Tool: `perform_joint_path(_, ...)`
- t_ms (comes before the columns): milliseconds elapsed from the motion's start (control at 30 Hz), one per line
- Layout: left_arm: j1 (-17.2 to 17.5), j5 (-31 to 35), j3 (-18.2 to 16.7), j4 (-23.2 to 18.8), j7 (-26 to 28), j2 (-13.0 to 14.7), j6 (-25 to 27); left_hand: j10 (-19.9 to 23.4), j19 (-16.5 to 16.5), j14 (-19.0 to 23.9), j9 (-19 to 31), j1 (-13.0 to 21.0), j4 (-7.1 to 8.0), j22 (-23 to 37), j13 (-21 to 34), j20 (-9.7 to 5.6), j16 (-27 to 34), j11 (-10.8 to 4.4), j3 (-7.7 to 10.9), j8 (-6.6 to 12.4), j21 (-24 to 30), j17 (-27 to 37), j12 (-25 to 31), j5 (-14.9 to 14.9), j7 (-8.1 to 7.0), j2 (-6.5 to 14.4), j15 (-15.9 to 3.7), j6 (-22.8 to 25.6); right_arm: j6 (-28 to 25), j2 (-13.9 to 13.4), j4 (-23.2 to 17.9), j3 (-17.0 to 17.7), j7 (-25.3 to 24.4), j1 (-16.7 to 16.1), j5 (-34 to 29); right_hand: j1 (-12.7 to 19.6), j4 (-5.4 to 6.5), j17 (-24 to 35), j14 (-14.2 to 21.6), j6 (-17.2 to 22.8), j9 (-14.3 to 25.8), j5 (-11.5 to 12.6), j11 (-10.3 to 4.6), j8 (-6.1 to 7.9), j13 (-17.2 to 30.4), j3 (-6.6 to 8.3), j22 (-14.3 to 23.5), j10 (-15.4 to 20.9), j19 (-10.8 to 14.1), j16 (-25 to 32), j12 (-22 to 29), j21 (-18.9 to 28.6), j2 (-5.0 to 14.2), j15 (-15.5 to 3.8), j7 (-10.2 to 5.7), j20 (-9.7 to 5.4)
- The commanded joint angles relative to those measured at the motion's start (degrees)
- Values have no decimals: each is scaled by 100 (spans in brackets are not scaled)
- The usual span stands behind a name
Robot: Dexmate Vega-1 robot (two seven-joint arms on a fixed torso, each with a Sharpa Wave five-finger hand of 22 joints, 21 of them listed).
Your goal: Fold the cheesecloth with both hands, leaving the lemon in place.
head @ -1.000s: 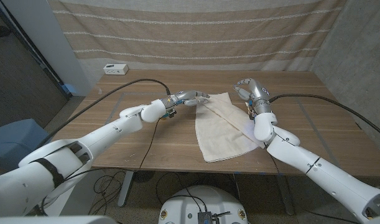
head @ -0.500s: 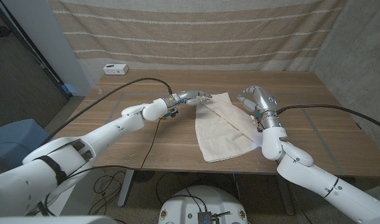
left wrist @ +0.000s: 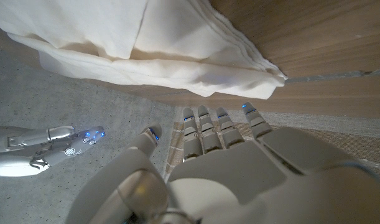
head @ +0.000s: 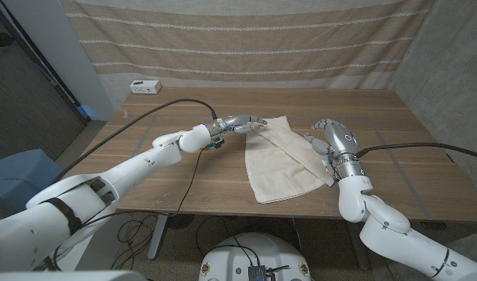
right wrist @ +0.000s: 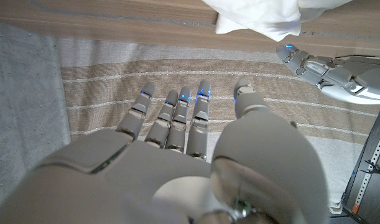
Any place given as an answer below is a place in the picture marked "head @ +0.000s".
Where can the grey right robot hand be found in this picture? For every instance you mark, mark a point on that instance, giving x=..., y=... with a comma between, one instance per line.
x=341, y=140

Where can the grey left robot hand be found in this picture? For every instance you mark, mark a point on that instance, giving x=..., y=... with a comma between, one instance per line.
x=238, y=123

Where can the cream cheesecloth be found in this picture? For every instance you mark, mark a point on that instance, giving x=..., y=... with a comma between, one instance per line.
x=277, y=168

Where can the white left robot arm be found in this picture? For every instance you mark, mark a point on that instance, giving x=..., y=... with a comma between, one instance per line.
x=117, y=175

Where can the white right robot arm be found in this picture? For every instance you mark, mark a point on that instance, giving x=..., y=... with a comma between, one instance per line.
x=386, y=230

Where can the beige striped backdrop cloth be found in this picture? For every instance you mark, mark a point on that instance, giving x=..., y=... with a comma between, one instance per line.
x=242, y=39

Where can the white power strip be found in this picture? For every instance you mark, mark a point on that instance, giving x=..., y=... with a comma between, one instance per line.
x=145, y=86

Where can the grey table leg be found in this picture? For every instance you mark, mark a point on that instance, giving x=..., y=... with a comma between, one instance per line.
x=157, y=238
x=359, y=250

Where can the grey textured side panel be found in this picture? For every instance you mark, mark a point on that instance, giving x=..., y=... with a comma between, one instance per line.
x=449, y=78

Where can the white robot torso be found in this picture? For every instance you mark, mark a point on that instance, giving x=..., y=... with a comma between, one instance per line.
x=253, y=250

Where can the small grey electronics box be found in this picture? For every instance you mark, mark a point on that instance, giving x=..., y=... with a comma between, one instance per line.
x=261, y=273

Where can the blue-grey chair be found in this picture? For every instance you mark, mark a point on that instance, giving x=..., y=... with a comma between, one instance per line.
x=19, y=179

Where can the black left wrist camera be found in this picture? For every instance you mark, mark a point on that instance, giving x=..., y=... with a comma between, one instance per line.
x=215, y=143

